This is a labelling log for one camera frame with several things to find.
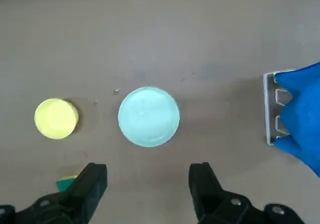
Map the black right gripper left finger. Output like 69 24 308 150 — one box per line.
0 162 108 224

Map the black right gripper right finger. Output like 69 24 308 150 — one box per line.
188 161 307 224

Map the green and yellow sponge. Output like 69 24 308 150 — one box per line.
55 175 79 192

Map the small yellow dish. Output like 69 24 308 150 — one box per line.
34 98 80 140

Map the pale green round plate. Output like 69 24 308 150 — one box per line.
117 86 181 148

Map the metal dish rack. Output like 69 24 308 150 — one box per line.
263 70 294 146

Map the blue cloth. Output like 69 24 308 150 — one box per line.
273 62 320 178

